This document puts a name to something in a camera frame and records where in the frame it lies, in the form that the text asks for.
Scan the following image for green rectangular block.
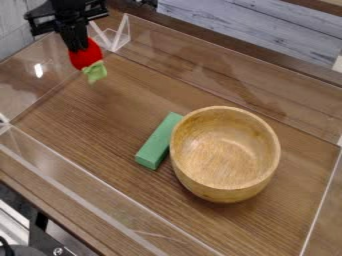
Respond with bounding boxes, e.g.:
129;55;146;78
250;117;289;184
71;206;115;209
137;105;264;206
136;112;184;170

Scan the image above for black cable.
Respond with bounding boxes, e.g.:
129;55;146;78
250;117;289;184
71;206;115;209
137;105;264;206
0;235;15;256

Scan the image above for black table leg bracket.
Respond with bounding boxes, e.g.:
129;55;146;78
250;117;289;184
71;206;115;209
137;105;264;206
29;212;97;256

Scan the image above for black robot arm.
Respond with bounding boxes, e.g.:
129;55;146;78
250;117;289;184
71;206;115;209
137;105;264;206
25;0;109;52

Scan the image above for clear acrylic tray walls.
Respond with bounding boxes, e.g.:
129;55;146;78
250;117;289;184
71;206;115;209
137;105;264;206
0;15;342;256

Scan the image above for red plush strawberry toy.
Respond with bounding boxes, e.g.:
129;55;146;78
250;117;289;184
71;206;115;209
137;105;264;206
69;38;107;84

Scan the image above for light wooden bowl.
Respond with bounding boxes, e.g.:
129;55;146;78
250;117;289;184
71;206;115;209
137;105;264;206
170;106;281;203

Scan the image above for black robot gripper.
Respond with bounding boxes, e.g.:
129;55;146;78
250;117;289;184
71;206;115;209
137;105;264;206
25;0;109;52

